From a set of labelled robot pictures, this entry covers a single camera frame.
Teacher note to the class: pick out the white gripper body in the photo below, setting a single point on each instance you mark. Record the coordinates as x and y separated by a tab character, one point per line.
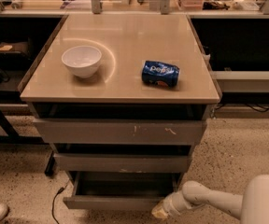
171	202

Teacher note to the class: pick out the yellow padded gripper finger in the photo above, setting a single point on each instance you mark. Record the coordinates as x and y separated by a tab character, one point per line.
159	210

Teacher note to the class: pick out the grey bottom drawer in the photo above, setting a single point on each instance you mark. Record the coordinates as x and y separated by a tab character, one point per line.
120	191

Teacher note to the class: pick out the grey drawer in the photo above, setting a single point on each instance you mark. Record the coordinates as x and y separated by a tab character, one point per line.
121	131
120	191
123	158

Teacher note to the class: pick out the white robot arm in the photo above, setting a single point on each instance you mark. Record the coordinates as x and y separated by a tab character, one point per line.
252	207

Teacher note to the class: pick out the grey middle drawer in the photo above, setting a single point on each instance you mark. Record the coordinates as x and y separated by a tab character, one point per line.
123	158

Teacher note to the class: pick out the grey drawer cabinet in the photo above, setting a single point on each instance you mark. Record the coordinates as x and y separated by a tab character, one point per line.
116	90

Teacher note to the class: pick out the grey top drawer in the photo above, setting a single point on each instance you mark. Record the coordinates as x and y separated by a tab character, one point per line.
121	131

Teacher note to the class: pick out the crushed blue Pepsi can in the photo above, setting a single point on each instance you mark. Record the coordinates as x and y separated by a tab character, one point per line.
160	74

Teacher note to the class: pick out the white ceramic bowl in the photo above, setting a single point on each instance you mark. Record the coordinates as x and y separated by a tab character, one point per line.
82	61

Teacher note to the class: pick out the long workbench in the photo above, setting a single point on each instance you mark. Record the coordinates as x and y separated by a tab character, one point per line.
164	7

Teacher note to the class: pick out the black table leg frame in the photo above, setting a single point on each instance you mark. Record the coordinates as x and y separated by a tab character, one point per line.
19	108

